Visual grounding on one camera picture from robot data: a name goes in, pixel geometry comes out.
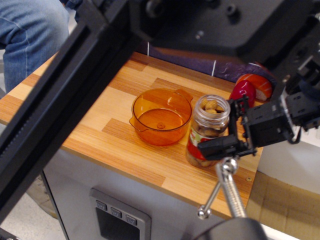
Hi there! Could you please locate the clear plastic almond jar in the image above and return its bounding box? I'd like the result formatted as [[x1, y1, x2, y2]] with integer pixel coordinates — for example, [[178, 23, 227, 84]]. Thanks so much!
[[185, 94, 231, 168]]

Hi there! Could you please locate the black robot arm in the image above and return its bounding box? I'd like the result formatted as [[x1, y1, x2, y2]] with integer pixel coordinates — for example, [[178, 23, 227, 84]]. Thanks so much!
[[0, 0, 320, 220]]

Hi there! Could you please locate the person leg in jeans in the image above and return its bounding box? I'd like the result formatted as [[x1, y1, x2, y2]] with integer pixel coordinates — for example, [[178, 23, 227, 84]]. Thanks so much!
[[0, 0, 69, 92]]

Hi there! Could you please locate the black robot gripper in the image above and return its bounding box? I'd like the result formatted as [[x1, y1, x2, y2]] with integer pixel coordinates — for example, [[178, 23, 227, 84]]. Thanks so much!
[[197, 95, 294, 161]]

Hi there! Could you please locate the silver metal clamp screw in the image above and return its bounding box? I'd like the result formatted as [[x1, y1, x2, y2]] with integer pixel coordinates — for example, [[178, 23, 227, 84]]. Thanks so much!
[[197, 157, 248, 220]]

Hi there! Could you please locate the orange salmon sushi toy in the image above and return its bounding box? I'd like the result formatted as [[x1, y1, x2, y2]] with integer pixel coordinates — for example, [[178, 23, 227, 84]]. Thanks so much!
[[236, 73, 273, 101]]

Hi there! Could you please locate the white toy sink unit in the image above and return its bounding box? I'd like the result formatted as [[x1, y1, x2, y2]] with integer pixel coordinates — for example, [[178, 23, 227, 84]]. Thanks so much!
[[258, 128, 320, 194]]

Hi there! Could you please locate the orange transparent plastic pot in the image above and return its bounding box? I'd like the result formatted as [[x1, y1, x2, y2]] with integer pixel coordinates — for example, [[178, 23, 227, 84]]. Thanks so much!
[[129, 88, 193, 146]]

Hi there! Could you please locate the dark red toy egg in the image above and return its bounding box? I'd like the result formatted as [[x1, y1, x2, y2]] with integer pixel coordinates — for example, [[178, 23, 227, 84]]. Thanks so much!
[[229, 80, 256, 108]]

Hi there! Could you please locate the beige shoe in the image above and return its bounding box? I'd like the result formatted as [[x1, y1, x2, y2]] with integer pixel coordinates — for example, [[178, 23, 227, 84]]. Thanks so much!
[[26, 175, 57, 219]]

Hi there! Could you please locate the grey oven control panel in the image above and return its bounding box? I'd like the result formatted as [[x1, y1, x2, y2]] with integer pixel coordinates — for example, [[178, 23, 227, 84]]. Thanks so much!
[[89, 188, 152, 240]]

